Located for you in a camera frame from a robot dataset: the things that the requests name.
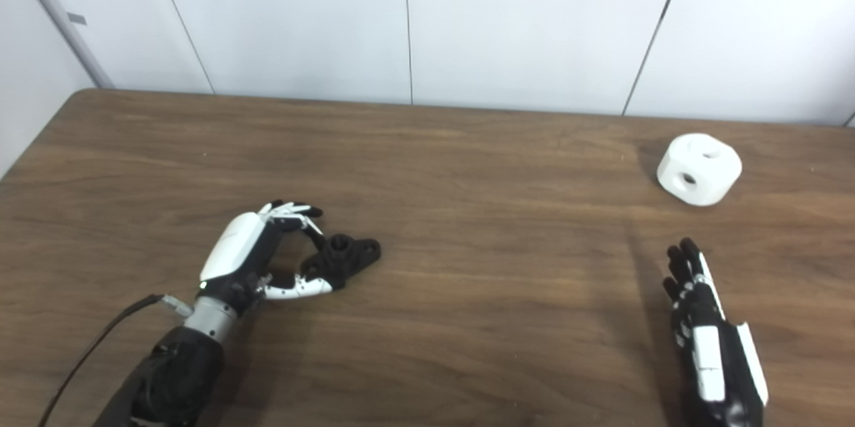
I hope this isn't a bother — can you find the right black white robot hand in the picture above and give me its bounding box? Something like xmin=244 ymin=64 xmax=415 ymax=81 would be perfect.
xmin=663 ymin=237 xmax=769 ymax=427

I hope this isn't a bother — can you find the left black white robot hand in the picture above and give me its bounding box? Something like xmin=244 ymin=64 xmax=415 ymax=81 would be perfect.
xmin=198 ymin=200 xmax=335 ymax=314

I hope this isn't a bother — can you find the black plastic holder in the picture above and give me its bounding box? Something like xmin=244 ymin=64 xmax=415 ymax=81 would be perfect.
xmin=301 ymin=234 xmax=382 ymax=291

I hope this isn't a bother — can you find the white plastic block with holes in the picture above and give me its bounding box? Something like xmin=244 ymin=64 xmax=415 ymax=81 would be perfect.
xmin=657 ymin=133 xmax=743 ymax=206

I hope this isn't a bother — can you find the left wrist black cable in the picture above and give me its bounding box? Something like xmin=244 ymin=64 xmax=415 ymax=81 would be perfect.
xmin=38 ymin=293 xmax=194 ymax=427

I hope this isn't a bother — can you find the gray wall corner trim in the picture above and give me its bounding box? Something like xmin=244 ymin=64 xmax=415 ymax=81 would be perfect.
xmin=3 ymin=0 xmax=116 ymax=90

